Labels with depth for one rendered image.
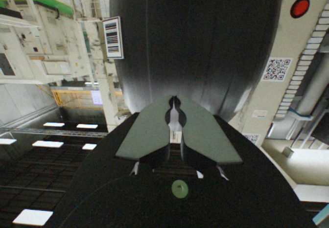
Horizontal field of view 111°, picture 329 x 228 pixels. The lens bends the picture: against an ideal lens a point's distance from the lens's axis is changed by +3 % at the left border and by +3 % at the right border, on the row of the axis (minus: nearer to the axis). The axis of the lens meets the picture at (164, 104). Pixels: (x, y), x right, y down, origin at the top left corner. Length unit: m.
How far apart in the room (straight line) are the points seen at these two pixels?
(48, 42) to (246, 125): 4.74
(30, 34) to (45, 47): 0.44
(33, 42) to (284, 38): 5.11
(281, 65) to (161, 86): 0.42
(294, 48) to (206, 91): 0.37
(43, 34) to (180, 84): 4.69
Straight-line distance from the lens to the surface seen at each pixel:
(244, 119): 0.54
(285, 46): 0.53
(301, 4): 0.53
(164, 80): 0.20
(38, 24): 2.90
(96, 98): 4.67
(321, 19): 0.59
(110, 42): 0.24
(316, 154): 1.02
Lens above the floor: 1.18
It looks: 24 degrees up
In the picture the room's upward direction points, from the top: 179 degrees counter-clockwise
